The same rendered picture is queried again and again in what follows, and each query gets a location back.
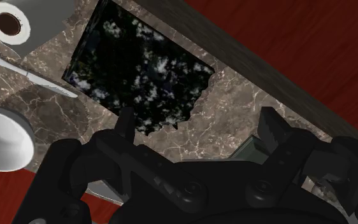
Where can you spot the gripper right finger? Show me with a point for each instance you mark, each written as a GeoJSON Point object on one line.
{"type": "Point", "coordinates": [286, 145]}

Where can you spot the dark green box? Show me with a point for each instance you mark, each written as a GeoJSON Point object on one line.
{"type": "Point", "coordinates": [251, 149]}

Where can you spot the white toilet paper roll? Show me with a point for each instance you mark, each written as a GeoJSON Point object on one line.
{"type": "Point", "coordinates": [42, 21]}

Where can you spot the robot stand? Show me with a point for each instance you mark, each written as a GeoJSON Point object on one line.
{"type": "Point", "coordinates": [129, 62]}

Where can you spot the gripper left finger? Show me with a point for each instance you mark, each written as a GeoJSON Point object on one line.
{"type": "Point", "coordinates": [73, 173]}

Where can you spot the white cup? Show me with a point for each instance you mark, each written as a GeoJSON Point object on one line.
{"type": "Point", "coordinates": [5, 139]}

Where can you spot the white knife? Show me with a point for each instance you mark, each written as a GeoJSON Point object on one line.
{"type": "Point", "coordinates": [39, 80]}

